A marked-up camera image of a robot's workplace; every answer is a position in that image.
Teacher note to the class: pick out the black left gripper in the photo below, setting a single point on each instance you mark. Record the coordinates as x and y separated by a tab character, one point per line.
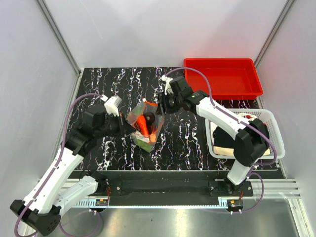
125	126

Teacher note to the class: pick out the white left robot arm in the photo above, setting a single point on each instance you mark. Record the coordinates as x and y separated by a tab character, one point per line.
43	208

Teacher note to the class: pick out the black bag in basket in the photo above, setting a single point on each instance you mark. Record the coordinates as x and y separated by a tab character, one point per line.
224	138

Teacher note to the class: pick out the dark purple fake fruit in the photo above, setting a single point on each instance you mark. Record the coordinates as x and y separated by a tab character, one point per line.
149	117

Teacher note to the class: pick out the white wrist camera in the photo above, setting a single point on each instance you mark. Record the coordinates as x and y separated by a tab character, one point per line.
167	89
111	104

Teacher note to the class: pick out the clear zip top bag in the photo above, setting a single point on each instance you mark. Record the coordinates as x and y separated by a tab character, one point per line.
143	107

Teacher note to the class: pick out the white plastic basket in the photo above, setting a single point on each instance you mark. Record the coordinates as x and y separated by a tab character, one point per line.
265	116

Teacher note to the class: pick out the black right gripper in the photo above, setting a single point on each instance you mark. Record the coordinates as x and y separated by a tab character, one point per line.
162	100

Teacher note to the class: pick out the beige item in basket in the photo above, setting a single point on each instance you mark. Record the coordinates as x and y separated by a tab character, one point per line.
223	151

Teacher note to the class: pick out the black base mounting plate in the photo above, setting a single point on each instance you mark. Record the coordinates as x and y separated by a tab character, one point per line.
164	200

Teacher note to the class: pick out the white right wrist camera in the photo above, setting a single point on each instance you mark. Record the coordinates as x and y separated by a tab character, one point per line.
167	89

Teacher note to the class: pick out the white red cloth in basket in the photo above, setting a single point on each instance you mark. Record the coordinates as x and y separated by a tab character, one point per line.
247	116

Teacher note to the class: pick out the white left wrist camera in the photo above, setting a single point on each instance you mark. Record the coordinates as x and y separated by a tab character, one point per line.
111	104

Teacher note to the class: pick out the aluminium frame rail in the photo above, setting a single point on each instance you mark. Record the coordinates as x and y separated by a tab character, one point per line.
215	188

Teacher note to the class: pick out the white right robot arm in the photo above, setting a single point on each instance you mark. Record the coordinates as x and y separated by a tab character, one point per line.
234	125

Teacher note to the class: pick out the green fake grapes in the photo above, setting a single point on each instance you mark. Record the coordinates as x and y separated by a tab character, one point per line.
148	147

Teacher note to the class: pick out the red plastic bin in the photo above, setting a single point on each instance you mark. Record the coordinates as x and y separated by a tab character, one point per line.
229	78

